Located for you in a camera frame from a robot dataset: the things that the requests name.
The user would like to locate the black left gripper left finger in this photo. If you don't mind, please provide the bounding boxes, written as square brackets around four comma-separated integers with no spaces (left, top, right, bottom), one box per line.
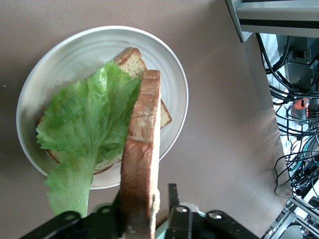
[19,190,123,239]

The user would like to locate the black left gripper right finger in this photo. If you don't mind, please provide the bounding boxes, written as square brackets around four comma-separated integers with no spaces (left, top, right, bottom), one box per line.
[165,183,260,239]

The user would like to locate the brown bread slice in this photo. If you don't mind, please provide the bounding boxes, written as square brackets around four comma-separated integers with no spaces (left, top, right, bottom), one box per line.
[36,47,173,175]
[119,69,161,239]

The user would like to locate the green lettuce leaf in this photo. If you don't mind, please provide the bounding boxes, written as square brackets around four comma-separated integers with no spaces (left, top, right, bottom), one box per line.
[36,60,143,218]

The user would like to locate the beige plate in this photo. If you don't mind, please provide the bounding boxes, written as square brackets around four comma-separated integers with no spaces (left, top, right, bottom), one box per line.
[15,25,189,191]

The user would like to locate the black electronics box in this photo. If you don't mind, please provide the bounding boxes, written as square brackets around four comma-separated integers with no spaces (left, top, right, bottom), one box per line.
[283,36,319,93]

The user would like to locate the black floor cable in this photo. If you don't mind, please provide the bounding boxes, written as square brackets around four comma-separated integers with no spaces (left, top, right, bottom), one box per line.
[273,121,319,199]
[256,33,319,125]

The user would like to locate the aluminium frame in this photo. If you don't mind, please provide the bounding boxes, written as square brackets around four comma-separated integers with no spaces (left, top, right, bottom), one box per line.
[263,195,319,239]

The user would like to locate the teal floor cable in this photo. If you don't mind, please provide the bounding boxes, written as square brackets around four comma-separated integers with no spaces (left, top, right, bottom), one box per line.
[290,135,319,180]

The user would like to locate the orange cable connector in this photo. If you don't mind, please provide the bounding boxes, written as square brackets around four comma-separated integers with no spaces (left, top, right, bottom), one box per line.
[292,98,311,120]

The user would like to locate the aluminium profile post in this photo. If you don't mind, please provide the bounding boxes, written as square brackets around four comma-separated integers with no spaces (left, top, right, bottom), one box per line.
[225,0,319,43]

